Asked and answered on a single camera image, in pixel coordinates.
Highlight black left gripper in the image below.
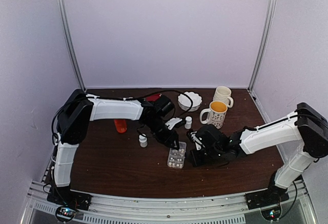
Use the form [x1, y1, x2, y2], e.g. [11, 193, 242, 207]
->
[145, 118, 180, 151]

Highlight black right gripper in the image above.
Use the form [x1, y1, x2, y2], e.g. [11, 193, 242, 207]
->
[188, 147, 223, 168]

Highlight clear plastic pill organizer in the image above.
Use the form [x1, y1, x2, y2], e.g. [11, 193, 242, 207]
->
[167, 140, 187, 170]

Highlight small white pill bottle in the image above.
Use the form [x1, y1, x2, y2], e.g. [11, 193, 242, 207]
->
[138, 134, 148, 148]

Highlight orange pill bottle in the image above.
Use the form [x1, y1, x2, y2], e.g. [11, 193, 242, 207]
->
[114, 119, 127, 133]

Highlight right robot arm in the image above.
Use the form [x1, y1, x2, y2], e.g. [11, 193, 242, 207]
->
[187, 103, 327, 205]

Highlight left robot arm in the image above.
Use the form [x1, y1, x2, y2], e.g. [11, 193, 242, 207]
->
[51, 89, 179, 206]

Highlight white pills in organizer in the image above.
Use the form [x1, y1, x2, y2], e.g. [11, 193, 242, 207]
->
[168, 149, 186, 168]

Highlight white scalloped bowl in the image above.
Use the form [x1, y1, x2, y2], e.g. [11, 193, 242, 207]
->
[178, 92, 202, 112]

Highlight red floral plate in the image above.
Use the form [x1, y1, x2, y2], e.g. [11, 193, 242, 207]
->
[145, 93, 161, 104]

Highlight floral mug yellow inside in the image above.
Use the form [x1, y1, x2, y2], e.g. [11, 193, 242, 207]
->
[199, 101, 228, 129]

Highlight cream textured mug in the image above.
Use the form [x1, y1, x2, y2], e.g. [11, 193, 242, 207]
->
[213, 86, 234, 108]

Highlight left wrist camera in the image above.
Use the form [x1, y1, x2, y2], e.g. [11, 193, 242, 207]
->
[165, 117, 186, 130]

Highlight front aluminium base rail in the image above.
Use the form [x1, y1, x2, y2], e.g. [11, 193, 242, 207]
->
[18, 180, 319, 223]

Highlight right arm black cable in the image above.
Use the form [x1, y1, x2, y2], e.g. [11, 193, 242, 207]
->
[281, 111, 328, 217]

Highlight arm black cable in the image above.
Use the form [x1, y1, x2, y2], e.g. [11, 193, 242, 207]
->
[281, 111, 328, 217]
[51, 89, 194, 142]

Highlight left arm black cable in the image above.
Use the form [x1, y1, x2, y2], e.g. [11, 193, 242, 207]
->
[51, 89, 194, 142]

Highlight right aluminium frame post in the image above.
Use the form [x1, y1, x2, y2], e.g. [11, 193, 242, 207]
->
[248, 0, 277, 93]

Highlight aluminium frame post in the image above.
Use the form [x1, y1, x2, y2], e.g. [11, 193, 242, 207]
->
[57, 0, 86, 91]
[248, 0, 277, 93]

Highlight left aluminium frame post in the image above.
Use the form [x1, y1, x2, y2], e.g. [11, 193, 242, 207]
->
[57, 0, 86, 91]

